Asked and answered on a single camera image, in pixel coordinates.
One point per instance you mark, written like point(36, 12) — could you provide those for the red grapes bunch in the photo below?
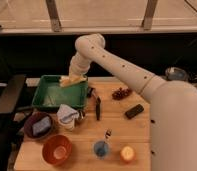
point(121, 93)

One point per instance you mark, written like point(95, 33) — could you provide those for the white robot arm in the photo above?
point(173, 104)

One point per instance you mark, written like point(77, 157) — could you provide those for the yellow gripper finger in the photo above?
point(79, 78)

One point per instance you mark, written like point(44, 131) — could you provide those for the grey bowl on side table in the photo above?
point(175, 73)

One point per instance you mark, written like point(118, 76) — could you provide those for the blue measuring cup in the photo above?
point(101, 147)

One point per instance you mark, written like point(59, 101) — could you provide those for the green plastic tray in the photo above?
point(49, 95)

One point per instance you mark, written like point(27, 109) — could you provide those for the orange bowl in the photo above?
point(56, 150)

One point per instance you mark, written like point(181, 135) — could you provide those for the black handled tool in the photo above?
point(92, 93)

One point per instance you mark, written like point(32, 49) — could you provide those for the black rectangular block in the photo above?
point(131, 113)

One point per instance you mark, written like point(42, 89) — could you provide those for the red yellow apple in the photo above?
point(127, 154)

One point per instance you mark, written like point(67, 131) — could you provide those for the black chair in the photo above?
point(8, 127)

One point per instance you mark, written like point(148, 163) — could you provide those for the purple bowl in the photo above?
point(33, 119)

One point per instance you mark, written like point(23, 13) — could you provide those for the blue sponge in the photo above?
point(41, 126)

